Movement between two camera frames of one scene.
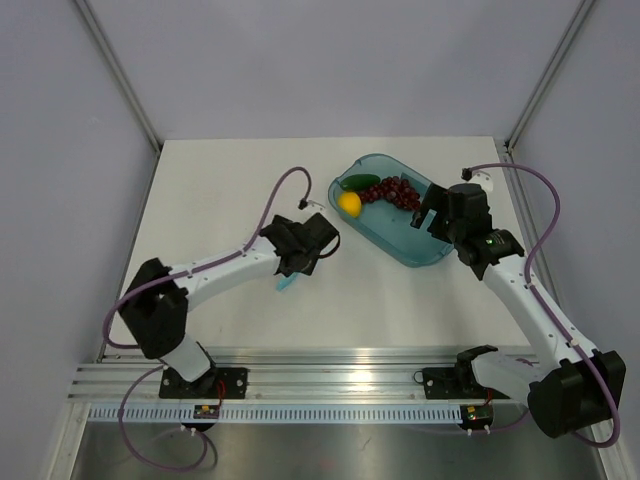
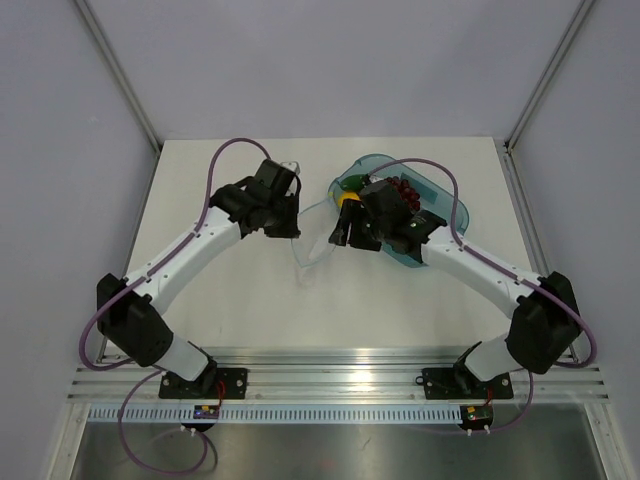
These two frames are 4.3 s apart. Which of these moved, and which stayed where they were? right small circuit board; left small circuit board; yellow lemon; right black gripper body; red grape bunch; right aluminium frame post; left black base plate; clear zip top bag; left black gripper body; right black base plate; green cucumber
Moved: left black gripper body; right black gripper body; clear zip top bag
Stayed: right small circuit board; right aluminium frame post; right black base plate; green cucumber; yellow lemon; left black base plate; red grape bunch; left small circuit board
